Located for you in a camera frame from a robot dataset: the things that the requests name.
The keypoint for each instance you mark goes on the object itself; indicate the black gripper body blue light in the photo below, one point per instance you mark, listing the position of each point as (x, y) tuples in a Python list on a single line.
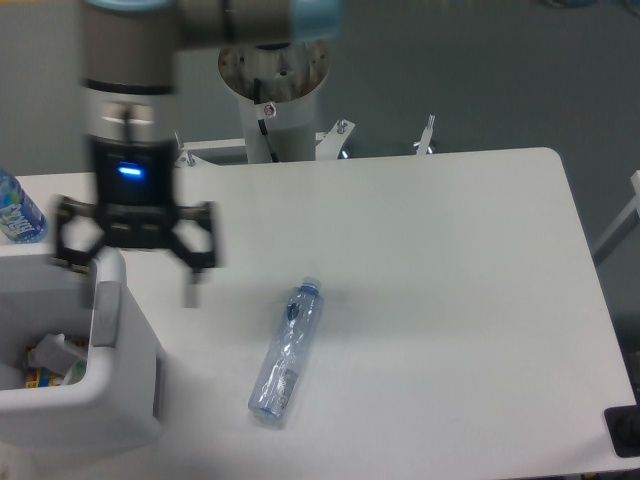
[(135, 192)]

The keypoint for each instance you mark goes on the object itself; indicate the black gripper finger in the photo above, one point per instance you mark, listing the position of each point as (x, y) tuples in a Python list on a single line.
[(195, 239), (76, 255)]

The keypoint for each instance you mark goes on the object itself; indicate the clear plastic bottle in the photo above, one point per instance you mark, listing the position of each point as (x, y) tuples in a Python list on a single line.
[(286, 356)]

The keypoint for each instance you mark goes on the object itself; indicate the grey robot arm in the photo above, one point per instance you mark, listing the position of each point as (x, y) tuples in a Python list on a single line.
[(129, 51)]

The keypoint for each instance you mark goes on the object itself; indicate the colourful trash in bin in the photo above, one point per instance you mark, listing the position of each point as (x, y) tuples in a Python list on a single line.
[(41, 377)]

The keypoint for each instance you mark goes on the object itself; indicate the white trash can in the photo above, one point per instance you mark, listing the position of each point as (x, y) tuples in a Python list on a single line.
[(116, 403)]

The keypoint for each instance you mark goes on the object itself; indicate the blue labelled water bottle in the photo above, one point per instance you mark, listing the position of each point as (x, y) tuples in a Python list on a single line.
[(22, 221)]

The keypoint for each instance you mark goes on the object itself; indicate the black clamp at table edge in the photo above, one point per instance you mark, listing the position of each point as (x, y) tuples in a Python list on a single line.
[(623, 426)]

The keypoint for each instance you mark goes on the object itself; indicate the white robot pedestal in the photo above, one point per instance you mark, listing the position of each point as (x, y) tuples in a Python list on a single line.
[(277, 91)]

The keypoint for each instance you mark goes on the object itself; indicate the white frame at right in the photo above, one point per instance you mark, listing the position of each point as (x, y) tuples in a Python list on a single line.
[(619, 228)]

